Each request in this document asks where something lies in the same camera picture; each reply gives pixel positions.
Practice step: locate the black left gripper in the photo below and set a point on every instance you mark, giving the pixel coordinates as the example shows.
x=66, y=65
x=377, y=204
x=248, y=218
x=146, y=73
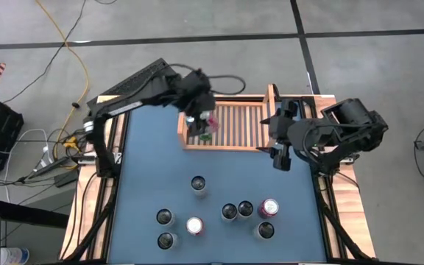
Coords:
x=195, y=94

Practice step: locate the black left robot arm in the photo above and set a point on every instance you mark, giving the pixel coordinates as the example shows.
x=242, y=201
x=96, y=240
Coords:
x=131, y=99

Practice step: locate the white blue container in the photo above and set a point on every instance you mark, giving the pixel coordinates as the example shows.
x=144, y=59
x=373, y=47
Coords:
x=15, y=255

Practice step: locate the black plastic crate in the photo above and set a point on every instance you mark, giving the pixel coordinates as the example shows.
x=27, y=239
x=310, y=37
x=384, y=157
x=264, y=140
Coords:
x=2, y=132

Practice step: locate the wooden slatted shelf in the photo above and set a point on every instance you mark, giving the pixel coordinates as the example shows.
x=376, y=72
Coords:
x=241, y=125

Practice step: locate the red Coca-Cola can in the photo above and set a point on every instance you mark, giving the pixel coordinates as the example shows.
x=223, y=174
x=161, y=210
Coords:
x=270, y=207
x=213, y=123
x=195, y=225

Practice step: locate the white Celsius Tropical Vibe can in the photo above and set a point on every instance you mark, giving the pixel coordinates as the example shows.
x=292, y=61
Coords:
x=245, y=208
x=198, y=183

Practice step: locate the black power strip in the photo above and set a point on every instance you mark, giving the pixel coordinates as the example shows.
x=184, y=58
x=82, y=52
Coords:
x=48, y=167

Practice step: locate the black power adapter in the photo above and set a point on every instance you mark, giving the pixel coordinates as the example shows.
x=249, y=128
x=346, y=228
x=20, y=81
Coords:
x=66, y=179

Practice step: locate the blue silver slim can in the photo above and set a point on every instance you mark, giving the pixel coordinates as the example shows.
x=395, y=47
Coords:
x=190, y=119

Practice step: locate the blue grey table mat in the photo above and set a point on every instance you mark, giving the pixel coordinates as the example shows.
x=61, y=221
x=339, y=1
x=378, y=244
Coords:
x=153, y=191

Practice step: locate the green Sprite can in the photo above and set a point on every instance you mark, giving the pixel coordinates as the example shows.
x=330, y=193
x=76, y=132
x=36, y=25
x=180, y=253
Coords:
x=206, y=137

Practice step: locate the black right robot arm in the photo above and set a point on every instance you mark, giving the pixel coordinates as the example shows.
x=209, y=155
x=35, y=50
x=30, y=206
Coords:
x=344, y=129

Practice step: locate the silver mounting bracket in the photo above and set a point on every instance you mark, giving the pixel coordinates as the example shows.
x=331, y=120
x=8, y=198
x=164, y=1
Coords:
x=349, y=159
x=116, y=159

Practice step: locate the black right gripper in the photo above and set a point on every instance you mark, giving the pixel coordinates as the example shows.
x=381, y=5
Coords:
x=298, y=134

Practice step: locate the black floor beam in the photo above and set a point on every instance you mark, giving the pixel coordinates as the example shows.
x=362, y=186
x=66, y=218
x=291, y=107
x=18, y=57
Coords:
x=24, y=213

